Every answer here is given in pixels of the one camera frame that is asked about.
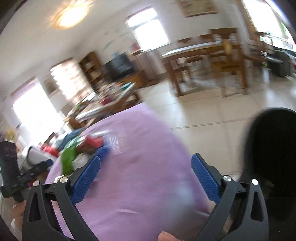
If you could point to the black television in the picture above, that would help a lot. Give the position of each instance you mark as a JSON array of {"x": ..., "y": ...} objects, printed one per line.
[{"x": 119, "y": 67}]

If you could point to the round glowing ceiling light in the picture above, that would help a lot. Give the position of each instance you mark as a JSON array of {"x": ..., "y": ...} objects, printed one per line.
[{"x": 71, "y": 14}]

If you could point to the person right hand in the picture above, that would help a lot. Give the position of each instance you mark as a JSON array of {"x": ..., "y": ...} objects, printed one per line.
[{"x": 165, "y": 236}]

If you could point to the wooden dining table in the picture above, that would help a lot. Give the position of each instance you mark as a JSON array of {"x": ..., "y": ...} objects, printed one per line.
[{"x": 234, "y": 63}]

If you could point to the person left hand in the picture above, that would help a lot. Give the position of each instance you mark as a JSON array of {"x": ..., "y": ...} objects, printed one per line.
[{"x": 18, "y": 211}]

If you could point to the red snack box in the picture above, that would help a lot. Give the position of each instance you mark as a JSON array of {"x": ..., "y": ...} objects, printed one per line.
[{"x": 91, "y": 143}]

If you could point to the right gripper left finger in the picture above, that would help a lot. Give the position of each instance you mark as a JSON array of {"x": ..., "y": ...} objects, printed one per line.
[{"x": 39, "y": 219}]

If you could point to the wooden coffee table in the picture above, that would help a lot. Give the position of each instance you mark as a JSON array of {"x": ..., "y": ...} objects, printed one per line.
[{"x": 96, "y": 111}]

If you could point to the green snack bag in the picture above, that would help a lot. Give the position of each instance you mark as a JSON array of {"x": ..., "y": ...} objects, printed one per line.
[{"x": 68, "y": 156}]

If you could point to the framed floral picture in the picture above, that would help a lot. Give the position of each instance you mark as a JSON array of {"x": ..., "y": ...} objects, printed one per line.
[{"x": 190, "y": 8}]

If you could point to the wooden bookshelf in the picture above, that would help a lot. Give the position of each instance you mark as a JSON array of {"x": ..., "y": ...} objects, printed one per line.
[{"x": 92, "y": 68}]

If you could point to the black trash bin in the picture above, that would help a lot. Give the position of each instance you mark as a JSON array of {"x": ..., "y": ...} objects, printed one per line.
[{"x": 269, "y": 156}]

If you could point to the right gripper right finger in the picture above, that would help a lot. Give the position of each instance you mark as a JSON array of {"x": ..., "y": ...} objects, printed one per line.
[{"x": 240, "y": 211}]

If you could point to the purple tablecloth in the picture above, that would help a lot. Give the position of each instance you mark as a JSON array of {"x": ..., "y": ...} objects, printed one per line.
[{"x": 146, "y": 184}]

